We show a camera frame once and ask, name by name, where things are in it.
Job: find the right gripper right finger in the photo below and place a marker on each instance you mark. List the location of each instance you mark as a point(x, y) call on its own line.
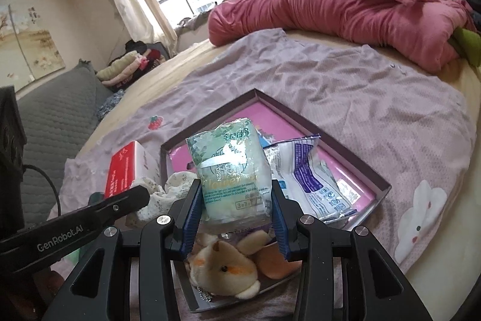
point(338, 268)

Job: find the blue white snack bag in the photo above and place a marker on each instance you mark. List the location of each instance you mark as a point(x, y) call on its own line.
point(306, 179)

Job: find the white plush bunny toy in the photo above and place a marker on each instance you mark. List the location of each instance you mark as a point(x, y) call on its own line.
point(226, 270)

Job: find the green tissue pack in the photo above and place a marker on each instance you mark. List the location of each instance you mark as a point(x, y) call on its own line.
point(235, 176)

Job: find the orange makeup sponge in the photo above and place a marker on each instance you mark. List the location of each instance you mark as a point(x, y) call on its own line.
point(271, 263)

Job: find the white floral sock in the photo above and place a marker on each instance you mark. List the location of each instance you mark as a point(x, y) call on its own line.
point(161, 198)

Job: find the dark purple box tray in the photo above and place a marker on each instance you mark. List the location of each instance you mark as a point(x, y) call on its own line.
point(369, 177)

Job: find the dark green thermos bottle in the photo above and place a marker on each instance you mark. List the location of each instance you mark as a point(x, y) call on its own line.
point(95, 198)

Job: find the red white tissue box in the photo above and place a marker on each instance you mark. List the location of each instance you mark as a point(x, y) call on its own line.
point(128, 164)

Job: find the pink blue book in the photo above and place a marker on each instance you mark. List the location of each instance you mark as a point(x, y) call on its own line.
point(272, 127)

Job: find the beige bed mattress cover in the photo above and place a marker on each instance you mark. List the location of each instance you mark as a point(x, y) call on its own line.
point(157, 80)

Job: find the grey quilted headboard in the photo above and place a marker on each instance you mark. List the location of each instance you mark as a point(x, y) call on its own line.
point(59, 117)

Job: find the blue patterned cloth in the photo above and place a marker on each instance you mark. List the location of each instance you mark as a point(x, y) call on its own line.
point(109, 104)

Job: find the folded clothes pile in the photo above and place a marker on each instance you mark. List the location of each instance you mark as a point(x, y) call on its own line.
point(140, 58)

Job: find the cream window curtain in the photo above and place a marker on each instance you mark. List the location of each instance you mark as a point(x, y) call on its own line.
point(146, 22)

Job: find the pink red quilt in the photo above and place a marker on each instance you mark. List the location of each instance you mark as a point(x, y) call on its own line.
point(418, 29)

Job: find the green cloth under quilt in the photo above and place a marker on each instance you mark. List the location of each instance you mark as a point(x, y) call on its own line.
point(468, 45)

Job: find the flower wall painting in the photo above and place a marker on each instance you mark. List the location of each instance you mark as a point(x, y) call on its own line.
point(28, 51)

